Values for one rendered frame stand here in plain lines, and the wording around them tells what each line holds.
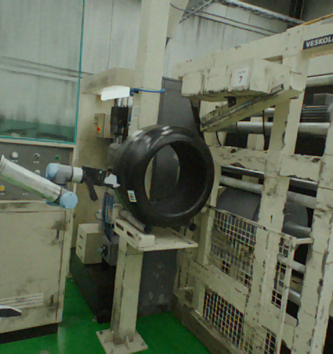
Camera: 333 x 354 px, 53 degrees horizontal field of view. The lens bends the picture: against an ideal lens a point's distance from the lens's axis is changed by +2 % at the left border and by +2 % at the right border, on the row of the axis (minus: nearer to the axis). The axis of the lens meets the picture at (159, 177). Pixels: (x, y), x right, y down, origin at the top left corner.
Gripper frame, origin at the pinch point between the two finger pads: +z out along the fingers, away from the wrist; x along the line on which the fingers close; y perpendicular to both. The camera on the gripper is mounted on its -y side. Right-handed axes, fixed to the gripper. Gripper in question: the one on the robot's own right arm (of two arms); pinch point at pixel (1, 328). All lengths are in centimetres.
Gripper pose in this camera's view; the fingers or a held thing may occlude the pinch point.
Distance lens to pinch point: 61.1
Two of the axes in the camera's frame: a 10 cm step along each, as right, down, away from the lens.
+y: -1.1, 9.9, -0.2
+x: -0.2, -0.2, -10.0
